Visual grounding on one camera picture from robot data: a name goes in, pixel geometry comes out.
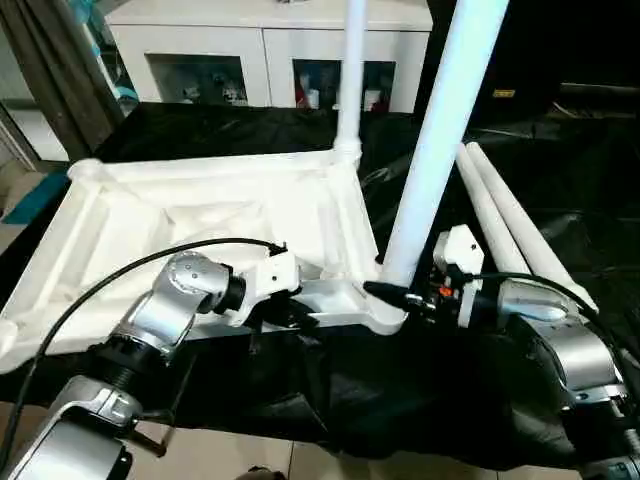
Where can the black table frame leg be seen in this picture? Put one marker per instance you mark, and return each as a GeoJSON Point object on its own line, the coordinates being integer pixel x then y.
{"type": "Point", "coordinates": [150, 440]}

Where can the grey curtain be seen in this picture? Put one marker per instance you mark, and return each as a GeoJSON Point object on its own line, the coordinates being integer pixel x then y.
{"type": "Point", "coordinates": [60, 60]}

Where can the blue floor mat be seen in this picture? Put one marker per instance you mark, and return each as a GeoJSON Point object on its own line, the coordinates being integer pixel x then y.
{"type": "Point", "coordinates": [40, 195]}

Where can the red bottle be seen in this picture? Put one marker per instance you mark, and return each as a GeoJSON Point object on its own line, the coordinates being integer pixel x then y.
{"type": "Point", "coordinates": [300, 95]}

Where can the black cabinet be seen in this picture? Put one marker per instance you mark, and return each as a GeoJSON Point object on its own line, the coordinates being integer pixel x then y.
{"type": "Point", "coordinates": [550, 50]}

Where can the white plastic table leg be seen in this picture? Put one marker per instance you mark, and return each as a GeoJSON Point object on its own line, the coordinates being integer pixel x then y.
{"type": "Point", "coordinates": [520, 220]}
{"type": "Point", "coordinates": [450, 100]}
{"type": "Point", "coordinates": [480, 200]}
{"type": "Point", "coordinates": [352, 70]}

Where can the black table mat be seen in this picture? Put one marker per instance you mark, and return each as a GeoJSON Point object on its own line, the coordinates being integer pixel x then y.
{"type": "Point", "coordinates": [420, 400]}

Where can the white display cabinet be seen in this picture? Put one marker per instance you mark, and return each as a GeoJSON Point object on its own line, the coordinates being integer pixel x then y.
{"type": "Point", "coordinates": [240, 30]}

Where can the black left robot foot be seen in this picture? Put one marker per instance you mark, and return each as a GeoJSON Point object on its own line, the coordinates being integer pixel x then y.
{"type": "Point", "coordinates": [265, 473]}

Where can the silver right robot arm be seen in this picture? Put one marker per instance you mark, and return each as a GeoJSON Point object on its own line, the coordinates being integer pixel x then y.
{"type": "Point", "coordinates": [560, 340]}

